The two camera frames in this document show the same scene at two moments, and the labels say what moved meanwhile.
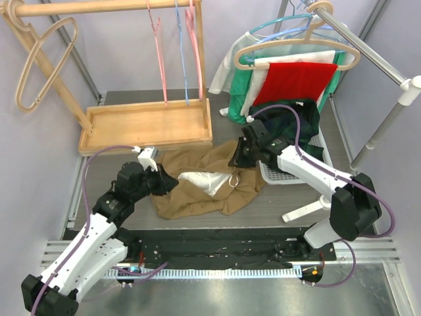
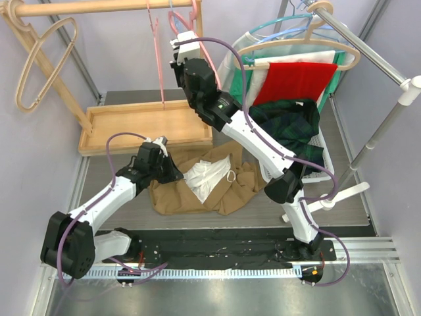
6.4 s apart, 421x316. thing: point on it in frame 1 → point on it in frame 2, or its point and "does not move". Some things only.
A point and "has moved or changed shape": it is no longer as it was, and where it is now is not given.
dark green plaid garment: x=281 y=121 does not move
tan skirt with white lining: x=207 y=184 does not move
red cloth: x=295 y=80 does not move
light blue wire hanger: x=182 y=51 has moved or changed shape
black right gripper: x=238 y=160 → x=177 y=69
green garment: x=241 y=79 does not move
